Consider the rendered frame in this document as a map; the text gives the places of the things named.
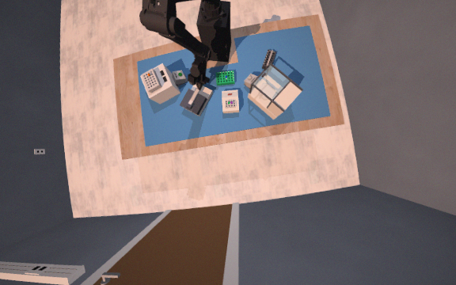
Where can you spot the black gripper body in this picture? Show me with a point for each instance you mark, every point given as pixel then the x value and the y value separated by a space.
pixel 204 82

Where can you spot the blue bench mat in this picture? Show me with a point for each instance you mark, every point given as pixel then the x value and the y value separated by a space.
pixel 295 56

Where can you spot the cream block with rows of round holes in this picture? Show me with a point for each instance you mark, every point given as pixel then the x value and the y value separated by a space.
pixel 164 85

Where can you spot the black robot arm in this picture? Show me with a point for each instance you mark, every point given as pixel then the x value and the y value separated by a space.
pixel 163 19

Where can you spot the green tube rack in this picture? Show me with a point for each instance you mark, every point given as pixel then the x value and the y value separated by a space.
pixel 224 81

